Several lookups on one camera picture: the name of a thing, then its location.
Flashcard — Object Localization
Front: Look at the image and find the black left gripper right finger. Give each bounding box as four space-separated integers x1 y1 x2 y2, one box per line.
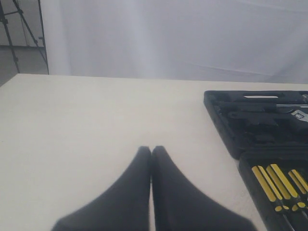
152 146 256 231

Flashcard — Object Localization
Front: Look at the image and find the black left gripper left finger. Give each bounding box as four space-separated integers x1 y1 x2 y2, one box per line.
53 146 151 231

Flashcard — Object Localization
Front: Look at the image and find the black plastic tool case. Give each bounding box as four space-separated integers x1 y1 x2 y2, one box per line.
204 90 308 231

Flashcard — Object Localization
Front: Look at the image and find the large yellow black screwdriver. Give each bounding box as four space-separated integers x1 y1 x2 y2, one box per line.
252 166 295 231

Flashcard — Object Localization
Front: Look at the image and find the middle yellow black screwdriver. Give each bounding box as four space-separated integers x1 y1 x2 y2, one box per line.
264 164 308 231

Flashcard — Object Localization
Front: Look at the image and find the small yellow black screwdriver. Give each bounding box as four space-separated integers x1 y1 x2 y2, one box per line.
288 169 308 202

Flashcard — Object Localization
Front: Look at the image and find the silver adjustable wrench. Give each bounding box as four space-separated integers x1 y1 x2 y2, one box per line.
228 111 295 123

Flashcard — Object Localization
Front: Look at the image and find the claw hammer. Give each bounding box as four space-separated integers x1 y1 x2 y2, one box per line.
218 94 308 112

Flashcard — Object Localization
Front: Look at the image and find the black tripod stand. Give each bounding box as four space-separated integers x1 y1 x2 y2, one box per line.
0 0 49 78

